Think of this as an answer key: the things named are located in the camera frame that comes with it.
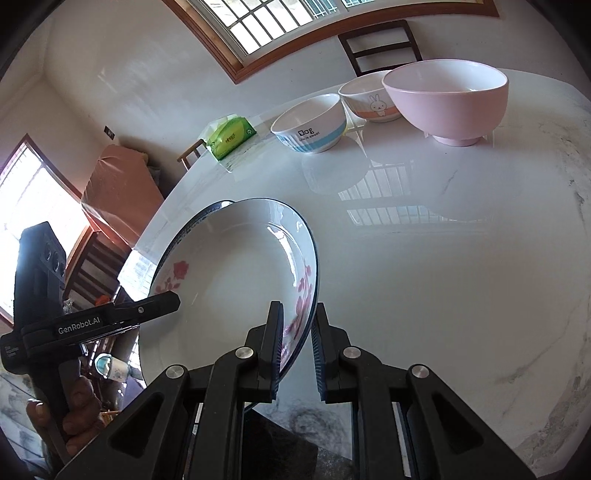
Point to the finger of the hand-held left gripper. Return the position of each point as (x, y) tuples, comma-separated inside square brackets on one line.
[(152, 307)]

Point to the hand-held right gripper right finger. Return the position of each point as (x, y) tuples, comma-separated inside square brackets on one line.
[(318, 357)]

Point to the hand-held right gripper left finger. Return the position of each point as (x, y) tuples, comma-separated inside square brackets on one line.
[(276, 339)]

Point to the white plate with pink roses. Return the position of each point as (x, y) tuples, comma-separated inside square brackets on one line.
[(231, 286)]

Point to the white bowl with blue stripes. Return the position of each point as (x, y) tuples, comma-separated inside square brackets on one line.
[(309, 129)]

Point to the white bowl with rabbit print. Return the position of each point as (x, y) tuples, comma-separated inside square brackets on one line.
[(369, 104)]

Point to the pink bowl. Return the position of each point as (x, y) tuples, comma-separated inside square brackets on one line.
[(445, 99)]

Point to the person's left hand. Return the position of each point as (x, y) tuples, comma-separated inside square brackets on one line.
[(85, 406)]

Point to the dark wooden slatted chair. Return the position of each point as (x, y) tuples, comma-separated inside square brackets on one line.
[(99, 263)]

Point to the wooden framed side window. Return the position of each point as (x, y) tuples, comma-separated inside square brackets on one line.
[(27, 203)]

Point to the pink covered furniture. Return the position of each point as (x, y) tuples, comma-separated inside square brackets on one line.
[(122, 189)]

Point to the light wooden chair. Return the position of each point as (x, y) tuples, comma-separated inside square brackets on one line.
[(189, 154)]

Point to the green tissue pack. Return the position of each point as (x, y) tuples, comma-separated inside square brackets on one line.
[(231, 138)]

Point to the wooden framed barred window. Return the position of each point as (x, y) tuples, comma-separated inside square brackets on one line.
[(277, 23)]

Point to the black wall switch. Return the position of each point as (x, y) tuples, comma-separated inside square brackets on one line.
[(109, 132)]

